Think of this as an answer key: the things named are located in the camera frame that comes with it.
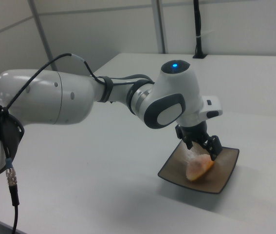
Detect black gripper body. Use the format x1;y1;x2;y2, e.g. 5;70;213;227
175;121;211;146

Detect orange-pink bread piece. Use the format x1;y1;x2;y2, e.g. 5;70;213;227
185;153;214;182

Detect square brown ceramic plate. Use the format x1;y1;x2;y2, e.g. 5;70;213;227
157;138;240;195

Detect black pole with base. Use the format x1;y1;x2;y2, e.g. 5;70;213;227
192;0;208;59

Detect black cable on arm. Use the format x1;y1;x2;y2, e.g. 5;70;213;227
0;52;153;234

